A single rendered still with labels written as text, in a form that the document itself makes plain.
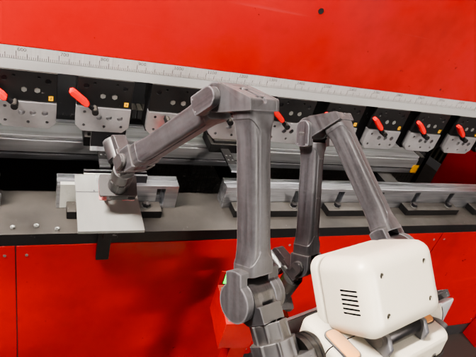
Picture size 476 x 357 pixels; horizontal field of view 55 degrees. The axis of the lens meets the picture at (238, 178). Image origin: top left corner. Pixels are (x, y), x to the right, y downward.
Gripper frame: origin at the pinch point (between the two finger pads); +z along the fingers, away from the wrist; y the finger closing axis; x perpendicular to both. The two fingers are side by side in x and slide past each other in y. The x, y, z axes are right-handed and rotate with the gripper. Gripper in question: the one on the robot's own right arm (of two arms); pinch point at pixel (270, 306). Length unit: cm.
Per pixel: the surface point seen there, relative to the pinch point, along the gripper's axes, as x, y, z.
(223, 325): 15.3, -4.1, 3.6
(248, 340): 6.1, -7.0, 8.9
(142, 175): 41, 42, -11
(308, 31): -1, 57, -64
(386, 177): -78, 70, 11
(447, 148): -80, 55, -25
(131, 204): 45, 27, -15
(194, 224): 22.1, 30.1, -0.4
